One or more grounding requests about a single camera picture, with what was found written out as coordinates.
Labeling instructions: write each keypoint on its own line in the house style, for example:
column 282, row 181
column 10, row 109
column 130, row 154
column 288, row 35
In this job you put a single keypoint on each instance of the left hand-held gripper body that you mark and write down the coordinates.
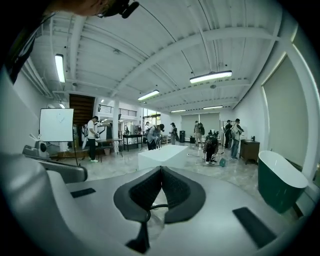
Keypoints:
column 40, row 148

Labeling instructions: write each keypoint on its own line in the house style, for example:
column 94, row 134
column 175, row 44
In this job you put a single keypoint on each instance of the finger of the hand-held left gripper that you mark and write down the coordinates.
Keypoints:
column 67, row 172

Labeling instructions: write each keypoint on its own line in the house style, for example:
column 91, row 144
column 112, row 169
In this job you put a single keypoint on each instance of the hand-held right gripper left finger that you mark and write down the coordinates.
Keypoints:
column 100, row 200

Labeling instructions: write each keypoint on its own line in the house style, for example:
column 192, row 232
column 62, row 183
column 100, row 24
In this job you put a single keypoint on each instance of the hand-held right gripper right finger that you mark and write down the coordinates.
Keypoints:
column 215, row 200

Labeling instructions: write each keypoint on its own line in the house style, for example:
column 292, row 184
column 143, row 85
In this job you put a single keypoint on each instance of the whiteboard on black stand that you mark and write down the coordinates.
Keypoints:
column 56, row 125

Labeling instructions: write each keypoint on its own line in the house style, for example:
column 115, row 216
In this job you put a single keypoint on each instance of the small pink bin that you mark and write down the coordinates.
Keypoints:
column 106, row 151

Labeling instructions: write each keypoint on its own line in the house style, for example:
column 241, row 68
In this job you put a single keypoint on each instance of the folding table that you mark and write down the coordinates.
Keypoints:
column 110, row 141

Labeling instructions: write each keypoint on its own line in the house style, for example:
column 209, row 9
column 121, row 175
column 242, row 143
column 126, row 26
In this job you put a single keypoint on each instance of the brown staircase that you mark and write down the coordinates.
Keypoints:
column 81, row 110

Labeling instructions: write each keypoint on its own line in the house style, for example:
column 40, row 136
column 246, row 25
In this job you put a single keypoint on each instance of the brown wooden cabinet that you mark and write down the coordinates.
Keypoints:
column 249, row 151

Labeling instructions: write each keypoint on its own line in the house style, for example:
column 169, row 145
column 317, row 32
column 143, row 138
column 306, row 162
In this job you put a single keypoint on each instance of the green bathtub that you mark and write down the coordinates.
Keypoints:
column 280, row 185

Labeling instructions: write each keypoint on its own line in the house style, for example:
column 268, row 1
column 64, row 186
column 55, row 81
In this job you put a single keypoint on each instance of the black metal table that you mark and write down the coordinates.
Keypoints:
column 132, row 140

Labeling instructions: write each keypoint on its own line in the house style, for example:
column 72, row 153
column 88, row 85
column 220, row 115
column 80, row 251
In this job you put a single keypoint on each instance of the white block counter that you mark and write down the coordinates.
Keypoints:
column 162, row 156

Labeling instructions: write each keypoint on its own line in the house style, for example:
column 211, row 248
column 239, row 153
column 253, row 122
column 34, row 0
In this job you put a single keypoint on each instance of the black floor speaker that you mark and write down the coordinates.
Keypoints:
column 182, row 136

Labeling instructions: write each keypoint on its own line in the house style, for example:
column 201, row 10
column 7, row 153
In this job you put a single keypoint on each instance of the long ceiling light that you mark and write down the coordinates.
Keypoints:
column 60, row 68
column 213, row 107
column 210, row 76
column 148, row 95
column 178, row 110

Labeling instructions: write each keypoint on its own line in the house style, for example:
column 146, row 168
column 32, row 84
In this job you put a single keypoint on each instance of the person's black clothing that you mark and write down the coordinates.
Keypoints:
column 20, row 50

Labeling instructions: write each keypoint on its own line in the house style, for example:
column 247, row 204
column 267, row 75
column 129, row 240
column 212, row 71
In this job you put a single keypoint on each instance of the large grey window blind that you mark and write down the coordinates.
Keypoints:
column 285, row 112

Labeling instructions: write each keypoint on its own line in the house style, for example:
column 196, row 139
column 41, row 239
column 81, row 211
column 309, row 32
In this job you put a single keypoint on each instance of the person's head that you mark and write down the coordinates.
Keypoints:
column 87, row 6

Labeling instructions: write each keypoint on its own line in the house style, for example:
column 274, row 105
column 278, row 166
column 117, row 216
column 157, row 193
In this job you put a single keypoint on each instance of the black head-mounted camera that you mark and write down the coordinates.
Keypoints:
column 129, row 9

